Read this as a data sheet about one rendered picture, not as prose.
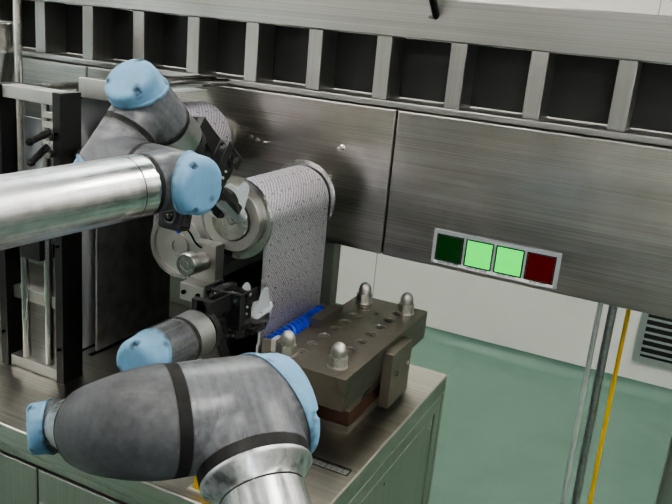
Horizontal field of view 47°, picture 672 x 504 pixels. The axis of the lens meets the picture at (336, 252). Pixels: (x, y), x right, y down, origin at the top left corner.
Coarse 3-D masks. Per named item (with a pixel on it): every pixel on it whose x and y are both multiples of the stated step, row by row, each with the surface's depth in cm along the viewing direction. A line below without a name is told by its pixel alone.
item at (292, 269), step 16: (288, 240) 143; (304, 240) 149; (320, 240) 156; (272, 256) 139; (288, 256) 144; (304, 256) 151; (320, 256) 157; (272, 272) 140; (288, 272) 146; (304, 272) 152; (320, 272) 159; (272, 288) 141; (288, 288) 147; (304, 288) 154; (320, 288) 160; (288, 304) 149; (304, 304) 155; (272, 320) 144; (288, 320) 150
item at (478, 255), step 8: (472, 248) 152; (480, 248) 151; (488, 248) 151; (472, 256) 152; (480, 256) 152; (488, 256) 151; (464, 264) 153; (472, 264) 153; (480, 264) 152; (488, 264) 151
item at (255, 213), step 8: (248, 200) 133; (256, 200) 134; (248, 208) 134; (256, 208) 133; (208, 216) 138; (256, 216) 133; (208, 224) 138; (256, 224) 134; (208, 232) 139; (216, 232) 138; (248, 232) 135; (256, 232) 134; (216, 240) 138; (224, 240) 137; (240, 240) 136; (248, 240) 135; (256, 240) 135; (224, 248) 138; (232, 248) 137; (240, 248) 136
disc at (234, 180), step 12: (228, 180) 136; (240, 180) 135; (252, 192) 134; (264, 204) 134; (264, 216) 134; (204, 228) 141; (264, 228) 135; (264, 240) 135; (228, 252) 139; (240, 252) 138; (252, 252) 137
